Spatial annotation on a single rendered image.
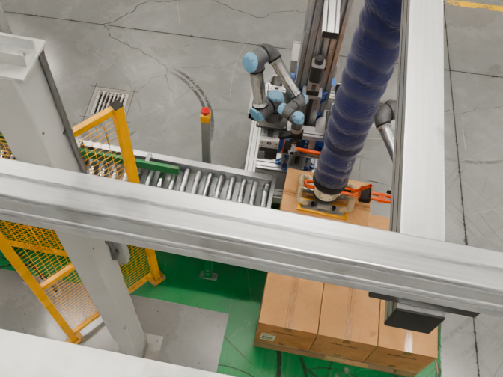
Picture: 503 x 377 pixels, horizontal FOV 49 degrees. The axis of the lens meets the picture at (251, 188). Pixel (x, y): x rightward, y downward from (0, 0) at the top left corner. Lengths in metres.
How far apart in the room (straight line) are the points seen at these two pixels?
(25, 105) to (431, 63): 1.13
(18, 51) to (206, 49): 4.37
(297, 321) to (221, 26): 3.52
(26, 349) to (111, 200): 0.30
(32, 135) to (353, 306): 2.68
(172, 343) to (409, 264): 3.37
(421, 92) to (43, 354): 1.09
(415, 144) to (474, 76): 4.91
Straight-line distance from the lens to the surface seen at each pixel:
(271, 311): 3.78
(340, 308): 3.86
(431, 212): 1.30
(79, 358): 0.94
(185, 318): 4.33
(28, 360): 0.96
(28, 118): 1.71
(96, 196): 1.06
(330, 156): 3.23
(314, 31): 3.57
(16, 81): 1.61
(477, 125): 5.85
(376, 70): 2.66
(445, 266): 1.06
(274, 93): 3.82
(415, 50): 1.62
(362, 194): 3.65
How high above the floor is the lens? 4.10
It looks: 58 degrees down
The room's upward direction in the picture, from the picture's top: 6 degrees clockwise
